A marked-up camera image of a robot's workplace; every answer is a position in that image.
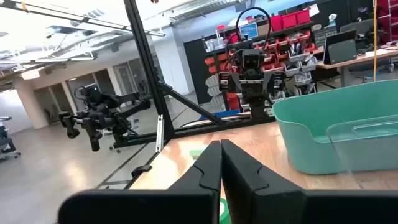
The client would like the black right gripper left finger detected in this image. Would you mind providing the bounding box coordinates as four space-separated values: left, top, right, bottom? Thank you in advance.
57 140 223 224

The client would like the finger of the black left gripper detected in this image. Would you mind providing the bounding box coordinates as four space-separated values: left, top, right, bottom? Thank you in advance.
228 72 243 94
262 72 277 94

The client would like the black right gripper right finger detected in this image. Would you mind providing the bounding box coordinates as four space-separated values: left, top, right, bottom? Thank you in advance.
221 139 398 224

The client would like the shelf rack with red bins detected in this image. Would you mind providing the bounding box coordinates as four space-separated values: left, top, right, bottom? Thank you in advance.
183 9 318 108

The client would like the blue sign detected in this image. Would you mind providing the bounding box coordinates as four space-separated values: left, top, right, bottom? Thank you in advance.
239 22 259 40

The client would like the teal plastic bin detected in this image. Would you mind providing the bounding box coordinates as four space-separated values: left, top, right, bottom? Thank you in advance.
272 79 398 175

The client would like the black monitor on desk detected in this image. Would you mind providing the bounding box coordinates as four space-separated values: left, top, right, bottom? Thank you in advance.
322 29 358 65

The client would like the clear plastic container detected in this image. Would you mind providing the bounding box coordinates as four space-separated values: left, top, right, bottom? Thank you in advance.
326 114 398 174

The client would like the wooden office desk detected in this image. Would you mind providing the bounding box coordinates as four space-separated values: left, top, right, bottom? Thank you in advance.
315 46 398 88

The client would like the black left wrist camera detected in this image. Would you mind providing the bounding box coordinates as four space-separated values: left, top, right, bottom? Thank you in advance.
241 48 266 72

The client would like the silver aluminium bracket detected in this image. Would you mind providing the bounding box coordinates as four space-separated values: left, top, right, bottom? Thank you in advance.
155 114 165 153

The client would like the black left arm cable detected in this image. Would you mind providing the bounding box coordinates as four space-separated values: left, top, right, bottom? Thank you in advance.
225 6 273 63

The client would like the black aluminium frame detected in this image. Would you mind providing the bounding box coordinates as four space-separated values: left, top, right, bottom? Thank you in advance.
93 0 276 190

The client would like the yellow hanging cable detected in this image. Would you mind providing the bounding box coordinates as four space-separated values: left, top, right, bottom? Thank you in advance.
373 0 379 82

